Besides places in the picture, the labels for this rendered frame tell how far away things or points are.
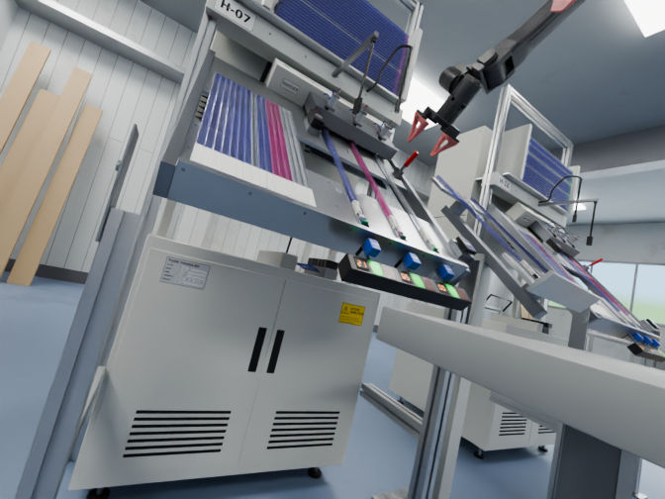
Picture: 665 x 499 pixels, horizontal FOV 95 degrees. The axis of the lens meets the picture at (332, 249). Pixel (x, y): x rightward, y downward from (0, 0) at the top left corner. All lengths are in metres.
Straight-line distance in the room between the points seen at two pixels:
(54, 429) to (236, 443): 0.50
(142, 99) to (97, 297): 3.79
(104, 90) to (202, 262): 3.57
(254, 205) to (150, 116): 3.69
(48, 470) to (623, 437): 0.60
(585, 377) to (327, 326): 0.77
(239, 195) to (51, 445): 0.41
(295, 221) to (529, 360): 0.41
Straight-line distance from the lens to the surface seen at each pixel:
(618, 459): 0.55
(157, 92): 4.28
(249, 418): 0.96
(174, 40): 4.56
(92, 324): 0.54
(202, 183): 0.51
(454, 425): 1.10
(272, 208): 0.53
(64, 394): 0.56
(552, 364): 0.26
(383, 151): 1.16
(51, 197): 3.64
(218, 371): 0.88
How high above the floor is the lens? 0.61
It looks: 6 degrees up
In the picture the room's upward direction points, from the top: 14 degrees clockwise
